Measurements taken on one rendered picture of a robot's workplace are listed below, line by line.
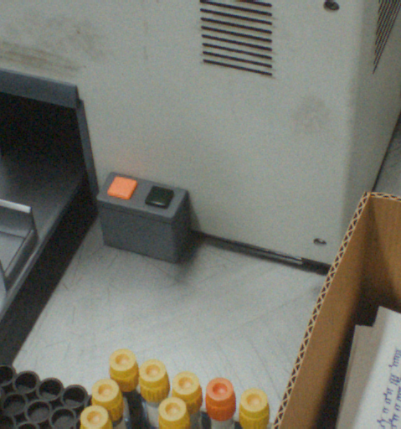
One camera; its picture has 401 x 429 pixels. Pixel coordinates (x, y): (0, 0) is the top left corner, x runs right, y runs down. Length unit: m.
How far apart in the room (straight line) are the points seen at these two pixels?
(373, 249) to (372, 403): 0.09
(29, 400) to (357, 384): 0.21
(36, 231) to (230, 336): 0.15
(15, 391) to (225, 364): 0.14
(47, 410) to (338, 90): 0.27
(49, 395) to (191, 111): 0.20
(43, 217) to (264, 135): 0.18
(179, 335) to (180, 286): 0.04
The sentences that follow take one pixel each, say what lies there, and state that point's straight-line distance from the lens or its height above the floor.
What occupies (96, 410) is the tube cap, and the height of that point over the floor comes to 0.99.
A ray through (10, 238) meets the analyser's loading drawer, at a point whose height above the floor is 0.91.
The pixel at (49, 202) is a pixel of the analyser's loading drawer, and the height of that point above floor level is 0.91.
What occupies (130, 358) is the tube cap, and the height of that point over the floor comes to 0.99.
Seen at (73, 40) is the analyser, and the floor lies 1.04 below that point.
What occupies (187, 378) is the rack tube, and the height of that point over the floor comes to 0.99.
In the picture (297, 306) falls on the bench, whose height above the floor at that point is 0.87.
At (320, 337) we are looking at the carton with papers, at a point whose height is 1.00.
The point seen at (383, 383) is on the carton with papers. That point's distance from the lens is 0.66.
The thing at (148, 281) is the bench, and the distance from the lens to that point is 0.79.
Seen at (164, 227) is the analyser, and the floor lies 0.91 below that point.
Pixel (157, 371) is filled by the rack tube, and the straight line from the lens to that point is 0.61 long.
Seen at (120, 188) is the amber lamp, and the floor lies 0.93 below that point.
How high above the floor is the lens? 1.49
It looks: 48 degrees down
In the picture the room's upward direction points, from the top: 4 degrees counter-clockwise
